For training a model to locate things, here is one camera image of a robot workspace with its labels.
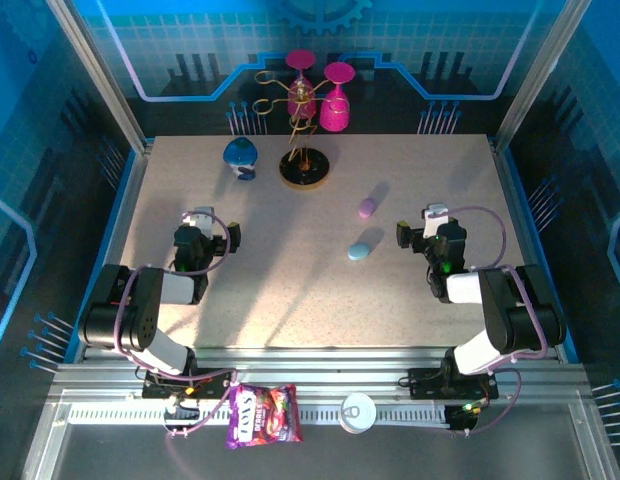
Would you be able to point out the light blue earbud charging case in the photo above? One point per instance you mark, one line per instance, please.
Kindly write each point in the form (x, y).
(359, 251)

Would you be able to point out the aluminium table side rail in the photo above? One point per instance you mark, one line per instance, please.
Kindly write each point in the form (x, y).
(505, 175)
(135, 185)

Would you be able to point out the silver tin can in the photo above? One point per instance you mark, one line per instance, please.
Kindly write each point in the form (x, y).
(357, 412)

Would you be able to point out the pink wine glass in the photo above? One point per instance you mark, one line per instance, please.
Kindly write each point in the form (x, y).
(300, 59)
(335, 120)

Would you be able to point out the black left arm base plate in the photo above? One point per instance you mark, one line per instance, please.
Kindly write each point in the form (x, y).
(215, 382)

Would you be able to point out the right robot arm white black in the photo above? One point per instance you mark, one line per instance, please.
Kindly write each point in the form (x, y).
(515, 310)

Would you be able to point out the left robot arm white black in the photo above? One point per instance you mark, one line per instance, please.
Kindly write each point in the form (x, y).
(135, 310)

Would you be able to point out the purple earbud charging case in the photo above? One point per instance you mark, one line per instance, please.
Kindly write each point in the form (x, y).
(367, 208)

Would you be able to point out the long aluminium mounting rail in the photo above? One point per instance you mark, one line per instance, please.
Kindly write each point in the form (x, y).
(315, 370)

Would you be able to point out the purple candy bag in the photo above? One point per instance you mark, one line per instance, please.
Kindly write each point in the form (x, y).
(262, 415)

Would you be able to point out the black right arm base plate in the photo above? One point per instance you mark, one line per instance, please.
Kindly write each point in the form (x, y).
(425, 382)

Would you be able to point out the black controller board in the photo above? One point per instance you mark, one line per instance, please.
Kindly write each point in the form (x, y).
(462, 417)
(182, 415)

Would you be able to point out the aluminium frame post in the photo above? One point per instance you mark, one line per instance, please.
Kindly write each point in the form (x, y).
(540, 70)
(100, 75)

